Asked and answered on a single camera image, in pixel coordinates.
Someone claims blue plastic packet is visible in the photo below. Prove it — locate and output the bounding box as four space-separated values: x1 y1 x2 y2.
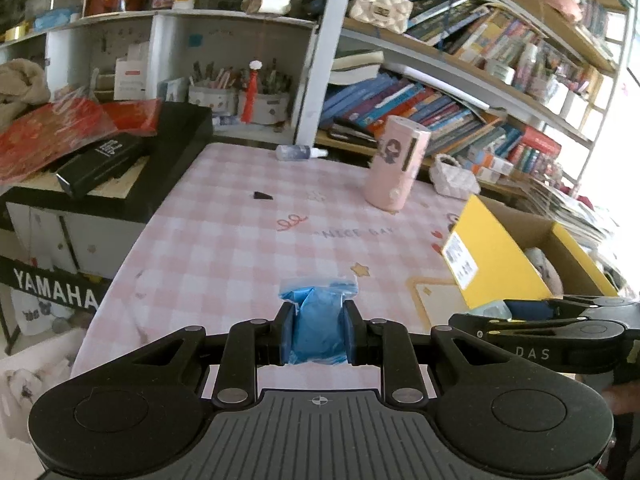
279 275 359 365

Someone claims pink plush toy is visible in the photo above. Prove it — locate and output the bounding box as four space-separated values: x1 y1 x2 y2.
524 247 564 296

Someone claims green eraser case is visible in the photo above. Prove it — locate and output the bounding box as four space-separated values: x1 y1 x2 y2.
469 300 512 321

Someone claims person right hand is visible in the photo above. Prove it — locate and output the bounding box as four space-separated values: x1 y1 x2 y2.
602 382 640 415

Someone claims stack of papers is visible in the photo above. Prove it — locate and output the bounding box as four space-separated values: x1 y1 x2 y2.
516 181 617 249

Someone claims pink checkered tablecloth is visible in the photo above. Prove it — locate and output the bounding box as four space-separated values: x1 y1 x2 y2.
74 143 465 374

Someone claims yellow cardboard box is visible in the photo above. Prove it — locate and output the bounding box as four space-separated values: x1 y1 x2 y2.
442 195 617 309

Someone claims small black cap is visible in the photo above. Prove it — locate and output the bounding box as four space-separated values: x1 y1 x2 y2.
253 191 273 200

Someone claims pink cylindrical humidifier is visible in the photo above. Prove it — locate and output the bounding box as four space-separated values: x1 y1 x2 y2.
363 115 432 212

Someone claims small spray bottle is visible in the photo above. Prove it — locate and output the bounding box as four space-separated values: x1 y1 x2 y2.
276 145 329 162

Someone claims black yamaha piano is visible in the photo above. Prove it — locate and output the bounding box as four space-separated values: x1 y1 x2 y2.
1 103 213 311

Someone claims black rectangular box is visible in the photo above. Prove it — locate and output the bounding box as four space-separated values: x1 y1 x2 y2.
55 133 145 200

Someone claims white bookshelf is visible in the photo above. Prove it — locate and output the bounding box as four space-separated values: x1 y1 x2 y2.
295 0 626 192

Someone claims red plastic bag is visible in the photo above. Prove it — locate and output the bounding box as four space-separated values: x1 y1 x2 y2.
0 98 162 184

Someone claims cream quilted pearl handbag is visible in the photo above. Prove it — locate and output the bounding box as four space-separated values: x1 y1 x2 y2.
348 0 413 35

